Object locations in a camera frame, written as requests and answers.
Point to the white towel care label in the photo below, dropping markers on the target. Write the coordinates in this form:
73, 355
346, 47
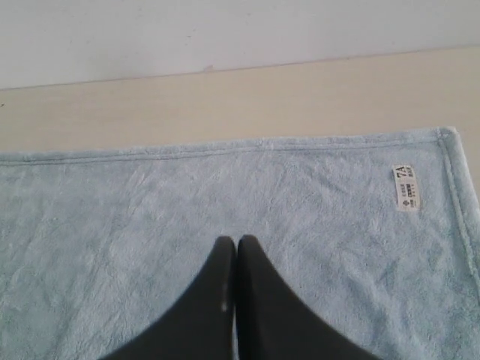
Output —
407, 189

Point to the light blue fluffy towel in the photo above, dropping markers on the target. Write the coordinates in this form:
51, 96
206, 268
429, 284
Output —
96, 245

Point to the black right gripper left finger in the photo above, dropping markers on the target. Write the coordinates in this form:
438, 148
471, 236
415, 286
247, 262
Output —
199, 325

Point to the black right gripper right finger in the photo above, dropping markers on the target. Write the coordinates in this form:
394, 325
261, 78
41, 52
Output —
272, 322

